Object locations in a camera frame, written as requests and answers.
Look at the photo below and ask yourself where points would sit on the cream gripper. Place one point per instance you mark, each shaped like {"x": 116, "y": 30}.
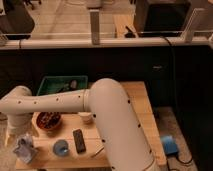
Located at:
{"x": 12, "y": 131}

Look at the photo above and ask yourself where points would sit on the grey blue towel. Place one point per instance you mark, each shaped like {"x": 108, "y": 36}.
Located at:
{"x": 25, "y": 149}

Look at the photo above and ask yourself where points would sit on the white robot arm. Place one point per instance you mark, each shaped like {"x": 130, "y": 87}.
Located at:
{"x": 120, "y": 130}

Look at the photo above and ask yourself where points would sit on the white paper cup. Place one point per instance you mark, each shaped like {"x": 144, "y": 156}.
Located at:
{"x": 85, "y": 116}

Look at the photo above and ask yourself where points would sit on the brown bowl with nuts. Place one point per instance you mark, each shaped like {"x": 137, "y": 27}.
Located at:
{"x": 48, "y": 120}

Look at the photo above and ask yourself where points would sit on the wooden table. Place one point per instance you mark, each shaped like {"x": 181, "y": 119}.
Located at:
{"x": 139, "y": 98}

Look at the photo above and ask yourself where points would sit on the green plastic tray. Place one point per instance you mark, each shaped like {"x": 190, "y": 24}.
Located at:
{"x": 51, "y": 84}

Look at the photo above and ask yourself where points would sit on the black remote control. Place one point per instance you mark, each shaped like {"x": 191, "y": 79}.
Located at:
{"x": 79, "y": 141}

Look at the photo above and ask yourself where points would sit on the black office chair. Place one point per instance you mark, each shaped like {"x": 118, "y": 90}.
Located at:
{"x": 15, "y": 21}

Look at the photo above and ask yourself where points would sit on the blue box on floor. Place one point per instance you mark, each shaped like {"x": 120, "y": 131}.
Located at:
{"x": 169, "y": 145}

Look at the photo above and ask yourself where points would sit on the black cabinet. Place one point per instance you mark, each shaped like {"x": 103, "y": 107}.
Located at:
{"x": 155, "y": 18}

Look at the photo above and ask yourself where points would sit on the black handled brush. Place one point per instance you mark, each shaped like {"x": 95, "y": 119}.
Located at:
{"x": 70, "y": 86}

